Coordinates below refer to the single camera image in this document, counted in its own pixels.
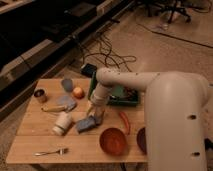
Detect small metal cup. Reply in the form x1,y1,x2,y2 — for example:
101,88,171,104
34,89,47,103

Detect dark purple bowl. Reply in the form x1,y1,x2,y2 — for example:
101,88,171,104
136,128,147,154

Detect wooden table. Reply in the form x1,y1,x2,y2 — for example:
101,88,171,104
5,78,149,171

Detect green plastic tray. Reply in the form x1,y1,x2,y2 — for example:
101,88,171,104
87,70,141,108

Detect blue grey cup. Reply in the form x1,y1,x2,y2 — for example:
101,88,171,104
61,79,73,92

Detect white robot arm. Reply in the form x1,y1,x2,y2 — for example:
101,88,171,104
90,68,210,171

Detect grey blue cloth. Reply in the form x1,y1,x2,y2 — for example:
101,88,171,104
57,95,77,112

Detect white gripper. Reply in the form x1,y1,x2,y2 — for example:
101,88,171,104
87,83,112,123

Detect black floor cables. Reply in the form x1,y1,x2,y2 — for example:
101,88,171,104
71,31,138,73

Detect silver fork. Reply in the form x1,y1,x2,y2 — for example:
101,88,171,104
34,148,69,156

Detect dark shelf unit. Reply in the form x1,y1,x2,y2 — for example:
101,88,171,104
0,0,130,120

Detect red chili pepper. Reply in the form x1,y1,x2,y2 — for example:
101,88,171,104
119,112,130,135

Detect black box on floor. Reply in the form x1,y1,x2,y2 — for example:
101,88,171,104
81,63,97,77

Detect orange bowl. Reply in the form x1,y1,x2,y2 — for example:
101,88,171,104
99,128,127,156

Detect yellow banana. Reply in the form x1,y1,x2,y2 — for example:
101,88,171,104
41,105,67,112

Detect office chair base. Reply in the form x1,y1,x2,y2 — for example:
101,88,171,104
137,0,204,23

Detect red yellow apple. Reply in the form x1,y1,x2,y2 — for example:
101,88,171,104
73,87,85,99

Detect blue sponge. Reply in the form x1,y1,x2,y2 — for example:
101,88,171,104
76,116,96,133

